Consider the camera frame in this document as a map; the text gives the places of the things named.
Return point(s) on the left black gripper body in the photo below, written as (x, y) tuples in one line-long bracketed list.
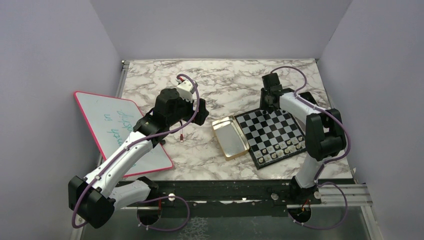
[(185, 112)]

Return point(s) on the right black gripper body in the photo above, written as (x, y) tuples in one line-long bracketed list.
[(264, 103)]

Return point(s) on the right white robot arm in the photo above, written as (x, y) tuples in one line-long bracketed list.
[(323, 136)]

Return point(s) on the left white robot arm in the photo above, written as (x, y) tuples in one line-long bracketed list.
[(94, 198)]

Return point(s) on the white box of black pieces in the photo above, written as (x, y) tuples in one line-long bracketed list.
[(307, 98)]

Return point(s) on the black white chessboard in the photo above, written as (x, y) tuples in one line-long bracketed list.
[(274, 131)]

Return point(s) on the gold metal tin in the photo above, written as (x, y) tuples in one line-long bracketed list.
[(230, 137)]

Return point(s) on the red framed whiteboard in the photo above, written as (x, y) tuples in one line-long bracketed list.
[(110, 121)]

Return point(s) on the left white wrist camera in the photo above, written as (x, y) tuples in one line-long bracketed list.
[(185, 87)]

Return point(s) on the black table front rail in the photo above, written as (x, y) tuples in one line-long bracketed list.
[(220, 198)]

